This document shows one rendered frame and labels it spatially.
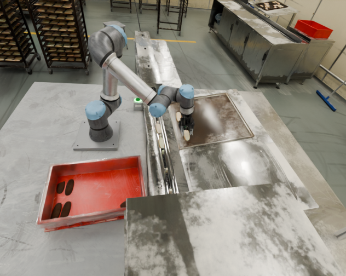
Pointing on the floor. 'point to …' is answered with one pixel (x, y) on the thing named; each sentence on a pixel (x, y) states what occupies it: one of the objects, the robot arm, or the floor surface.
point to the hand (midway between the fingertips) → (186, 133)
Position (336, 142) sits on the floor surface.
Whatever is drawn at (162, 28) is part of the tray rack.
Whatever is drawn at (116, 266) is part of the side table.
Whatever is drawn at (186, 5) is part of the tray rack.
